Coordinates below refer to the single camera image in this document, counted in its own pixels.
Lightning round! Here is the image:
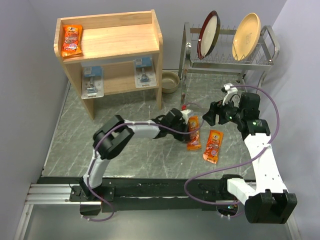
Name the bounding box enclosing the grey ceramic bowl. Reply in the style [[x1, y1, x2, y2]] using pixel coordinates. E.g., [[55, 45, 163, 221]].
[[161, 71, 180, 94]]

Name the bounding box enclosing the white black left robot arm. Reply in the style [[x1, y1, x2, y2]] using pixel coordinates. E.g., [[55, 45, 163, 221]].
[[79, 108, 193, 201]]

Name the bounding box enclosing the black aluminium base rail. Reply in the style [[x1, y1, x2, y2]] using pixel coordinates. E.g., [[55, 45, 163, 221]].
[[24, 172, 291, 218]]

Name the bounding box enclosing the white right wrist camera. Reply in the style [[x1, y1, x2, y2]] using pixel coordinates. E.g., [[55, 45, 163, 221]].
[[221, 83, 238, 106]]

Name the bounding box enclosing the steel dish rack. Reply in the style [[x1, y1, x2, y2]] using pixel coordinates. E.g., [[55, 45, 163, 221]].
[[178, 22, 280, 106]]

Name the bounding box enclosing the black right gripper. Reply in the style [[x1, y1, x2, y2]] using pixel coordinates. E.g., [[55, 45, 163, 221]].
[[202, 95, 244, 126]]

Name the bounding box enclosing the orange razor pack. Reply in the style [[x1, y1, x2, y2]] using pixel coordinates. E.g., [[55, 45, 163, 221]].
[[203, 129, 224, 164], [61, 24, 83, 58], [186, 115, 202, 151]]

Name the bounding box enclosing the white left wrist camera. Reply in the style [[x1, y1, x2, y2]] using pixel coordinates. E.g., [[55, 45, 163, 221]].
[[181, 105, 194, 124]]

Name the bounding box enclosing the beige round plate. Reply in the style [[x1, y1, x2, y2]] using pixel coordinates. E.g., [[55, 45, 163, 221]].
[[232, 12, 261, 62]]

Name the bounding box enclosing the red rimmed white plate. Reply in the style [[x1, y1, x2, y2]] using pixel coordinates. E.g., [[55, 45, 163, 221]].
[[197, 10, 221, 60]]

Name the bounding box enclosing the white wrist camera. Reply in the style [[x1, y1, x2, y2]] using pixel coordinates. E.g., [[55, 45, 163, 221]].
[[181, 105, 194, 124], [221, 83, 238, 106]]

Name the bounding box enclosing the blue blister razor pack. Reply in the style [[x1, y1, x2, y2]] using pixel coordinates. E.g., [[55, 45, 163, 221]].
[[134, 57, 157, 88], [81, 66, 104, 100]]

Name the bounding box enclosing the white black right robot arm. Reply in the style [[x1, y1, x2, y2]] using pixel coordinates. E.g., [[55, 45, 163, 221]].
[[203, 93, 298, 224]]

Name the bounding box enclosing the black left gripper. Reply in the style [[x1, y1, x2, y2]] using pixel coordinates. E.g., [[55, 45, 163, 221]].
[[168, 119, 191, 142]]

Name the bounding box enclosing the wooden two-tier shelf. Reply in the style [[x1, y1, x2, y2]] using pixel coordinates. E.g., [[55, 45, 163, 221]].
[[53, 9, 164, 108]]

